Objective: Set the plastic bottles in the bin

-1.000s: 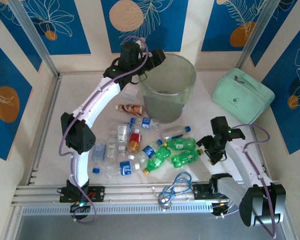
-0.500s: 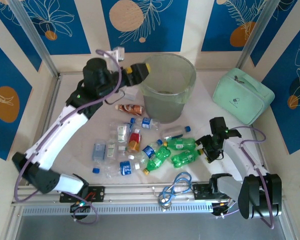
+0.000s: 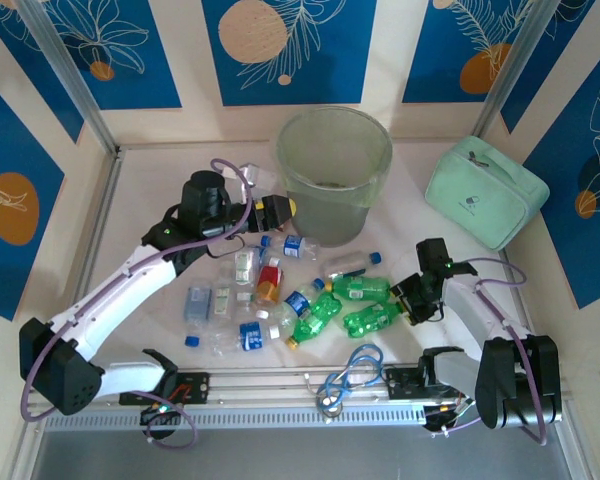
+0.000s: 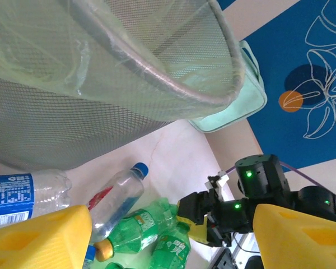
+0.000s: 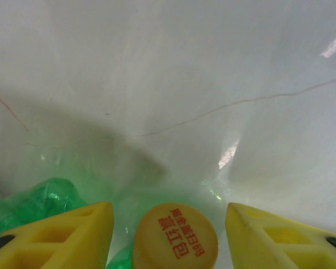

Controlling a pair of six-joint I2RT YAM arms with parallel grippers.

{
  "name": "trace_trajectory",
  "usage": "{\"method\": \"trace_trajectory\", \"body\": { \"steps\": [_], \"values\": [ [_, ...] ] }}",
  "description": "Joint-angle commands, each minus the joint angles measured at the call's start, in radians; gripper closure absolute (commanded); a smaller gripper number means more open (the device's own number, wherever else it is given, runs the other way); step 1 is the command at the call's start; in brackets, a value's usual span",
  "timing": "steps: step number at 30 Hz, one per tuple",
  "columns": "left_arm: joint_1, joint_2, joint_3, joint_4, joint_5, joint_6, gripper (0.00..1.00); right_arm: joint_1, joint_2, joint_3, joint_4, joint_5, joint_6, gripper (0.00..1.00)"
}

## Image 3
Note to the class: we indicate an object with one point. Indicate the blue-label water bottle blue cap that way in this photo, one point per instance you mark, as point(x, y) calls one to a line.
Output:
point(292, 246)
point(296, 301)

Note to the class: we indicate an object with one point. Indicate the blue-label water bottle white cap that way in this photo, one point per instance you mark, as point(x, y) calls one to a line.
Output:
point(251, 336)
point(263, 256)

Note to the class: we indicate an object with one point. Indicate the green plastic soda bottle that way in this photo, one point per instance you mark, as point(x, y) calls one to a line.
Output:
point(312, 320)
point(372, 318)
point(360, 286)

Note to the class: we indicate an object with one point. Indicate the red and yellow drink bottle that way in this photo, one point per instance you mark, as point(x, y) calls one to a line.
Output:
point(269, 285)

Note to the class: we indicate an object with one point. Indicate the tall clear blue-capped bottle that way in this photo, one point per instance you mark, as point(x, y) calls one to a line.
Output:
point(350, 265)

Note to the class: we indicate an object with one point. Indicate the clear bottle grey-blue label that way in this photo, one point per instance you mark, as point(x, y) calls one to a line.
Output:
point(197, 305)

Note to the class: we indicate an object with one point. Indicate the crushed clear bottle white cap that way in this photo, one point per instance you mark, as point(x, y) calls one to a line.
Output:
point(262, 314)

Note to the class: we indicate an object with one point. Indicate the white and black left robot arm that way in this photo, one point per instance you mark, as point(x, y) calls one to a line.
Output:
point(120, 285)

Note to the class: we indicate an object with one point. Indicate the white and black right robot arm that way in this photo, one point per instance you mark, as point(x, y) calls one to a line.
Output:
point(467, 310)

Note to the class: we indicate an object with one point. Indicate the translucent green trash bin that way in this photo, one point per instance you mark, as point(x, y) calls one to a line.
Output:
point(330, 220)

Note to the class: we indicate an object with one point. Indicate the small clear plastic packet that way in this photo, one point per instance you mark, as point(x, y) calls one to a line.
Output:
point(270, 179)

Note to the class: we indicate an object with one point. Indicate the mint green zip pouch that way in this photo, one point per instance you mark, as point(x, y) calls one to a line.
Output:
point(485, 195)

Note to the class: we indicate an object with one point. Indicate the blue stethoscope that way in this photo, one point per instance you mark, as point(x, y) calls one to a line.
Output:
point(345, 372)

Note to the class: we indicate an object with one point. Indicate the grey metal panel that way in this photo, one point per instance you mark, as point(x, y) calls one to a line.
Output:
point(305, 457)

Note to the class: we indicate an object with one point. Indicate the aluminium side rail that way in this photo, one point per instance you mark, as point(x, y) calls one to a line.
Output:
point(107, 200)

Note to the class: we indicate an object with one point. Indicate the aluminium rail frame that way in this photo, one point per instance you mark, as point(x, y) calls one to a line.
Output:
point(280, 387)

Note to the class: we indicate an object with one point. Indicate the aluminium corner post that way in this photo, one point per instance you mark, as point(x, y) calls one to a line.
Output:
point(515, 65)
point(70, 70)

